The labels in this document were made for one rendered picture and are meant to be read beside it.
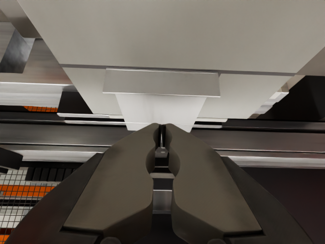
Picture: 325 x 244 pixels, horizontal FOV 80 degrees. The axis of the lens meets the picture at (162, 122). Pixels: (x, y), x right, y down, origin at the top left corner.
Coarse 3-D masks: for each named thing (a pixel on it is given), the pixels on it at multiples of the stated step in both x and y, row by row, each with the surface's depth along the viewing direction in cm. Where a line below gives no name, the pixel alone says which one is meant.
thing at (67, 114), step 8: (64, 96) 24; (72, 96) 24; (80, 96) 24; (64, 104) 23; (72, 104) 23; (80, 104) 23; (64, 112) 23; (72, 112) 23; (80, 112) 23; (88, 112) 23; (64, 120) 25; (72, 120) 25; (80, 120) 25; (88, 120) 25; (96, 120) 25; (104, 120) 25; (112, 120) 25; (120, 120) 25
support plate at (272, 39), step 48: (48, 0) 10; (96, 0) 10; (144, 0) 10; (192, 0) 10; (240, 0) 10; (288, 0) 10; (96, 48) 13; (144, 48) 13; (192, 48) 13; (240, 48) 13; (288, 48) 13; (96, 96) 19; (240, 96) 18
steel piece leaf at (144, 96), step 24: (120, 72) 15; (144, 72) 15; (168, 72) 15; (192, 72) 15; (216, 72) 15; (120, 96) 18; (144, 96) 18; (168, 96) 18; (192, 96) 14; (216, 96) 14; (144, 120) 23; (168, 120) 23; (192, 120) 23
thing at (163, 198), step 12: (156, 192) 21; (168, 192) 21; (156, 204) 20; (168, 204) 21; (156, 216) 19; (168, 216) 19; (156, 228) 19; (168, 228) 19; (144, 240) 18; (156, 240) 18; (168, 240) 18; (180, 240) 19
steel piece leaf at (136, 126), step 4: (128, 124) 25; (132, 124) 25; (136, 124) 25; (140, 124) 25; (144, 124) 25; (148, 124) 25; (176, 124) 24; (180, 124) 24; (184, 124) 24; (188, 124) 24; (192, 124) 24; (128, 128) 26; (132, 128) 26; (136, 128) 26; (140, 128) 26; (184, 128) 26; (188, 128) 26
